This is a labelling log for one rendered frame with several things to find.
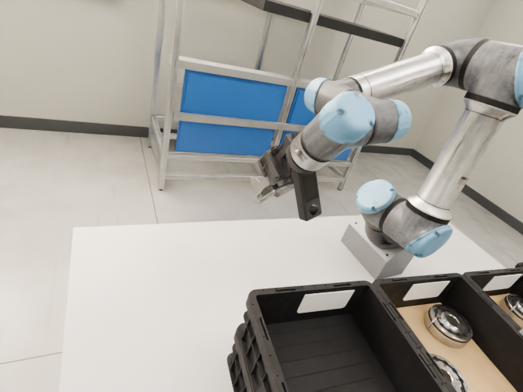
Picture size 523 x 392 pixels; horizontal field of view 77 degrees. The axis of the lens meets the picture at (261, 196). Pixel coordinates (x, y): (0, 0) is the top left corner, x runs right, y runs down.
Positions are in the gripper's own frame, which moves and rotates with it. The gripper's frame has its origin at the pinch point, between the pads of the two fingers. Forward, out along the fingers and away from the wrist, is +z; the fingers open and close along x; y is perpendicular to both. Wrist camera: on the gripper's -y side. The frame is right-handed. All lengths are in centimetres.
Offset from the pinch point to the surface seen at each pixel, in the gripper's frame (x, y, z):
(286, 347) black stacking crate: 12.4, -30.1, -2.3
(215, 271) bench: 10.5, -9.8, 27.0
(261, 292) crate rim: 14.4, -17.9, -7.2
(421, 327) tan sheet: -21.8, -43.5, -3.4
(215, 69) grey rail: -60, 104, 91
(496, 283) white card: -53, -47, -5
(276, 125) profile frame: -104, 69, 117
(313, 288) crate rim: 3.7, -22.0, -7.3
